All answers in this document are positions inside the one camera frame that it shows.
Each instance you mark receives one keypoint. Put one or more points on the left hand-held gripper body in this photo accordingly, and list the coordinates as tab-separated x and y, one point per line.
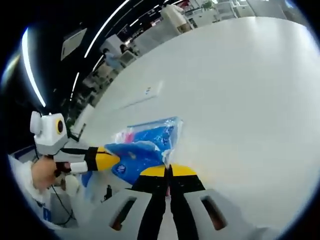
48	135

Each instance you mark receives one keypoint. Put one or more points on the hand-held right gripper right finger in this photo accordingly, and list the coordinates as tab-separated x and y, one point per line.
182	205

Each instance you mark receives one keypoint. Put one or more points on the white table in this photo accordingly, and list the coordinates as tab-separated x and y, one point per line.
237	100

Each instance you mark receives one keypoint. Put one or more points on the blue packet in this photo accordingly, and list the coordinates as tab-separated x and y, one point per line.
135	155

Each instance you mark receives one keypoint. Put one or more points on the white paper strip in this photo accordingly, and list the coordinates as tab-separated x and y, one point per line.
143	96

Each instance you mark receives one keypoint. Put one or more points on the person's left hand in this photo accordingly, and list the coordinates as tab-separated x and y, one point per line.
45	172

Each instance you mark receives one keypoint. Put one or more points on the ceiling air conditioner unit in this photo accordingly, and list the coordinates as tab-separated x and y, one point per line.
73	43

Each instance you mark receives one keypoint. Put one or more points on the clear plastic zip bag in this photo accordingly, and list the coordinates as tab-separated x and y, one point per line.
155	130

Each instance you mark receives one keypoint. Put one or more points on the person in white coat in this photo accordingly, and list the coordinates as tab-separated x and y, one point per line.
42	207

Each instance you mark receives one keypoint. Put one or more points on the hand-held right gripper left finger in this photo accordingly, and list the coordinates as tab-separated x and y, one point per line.
152	205

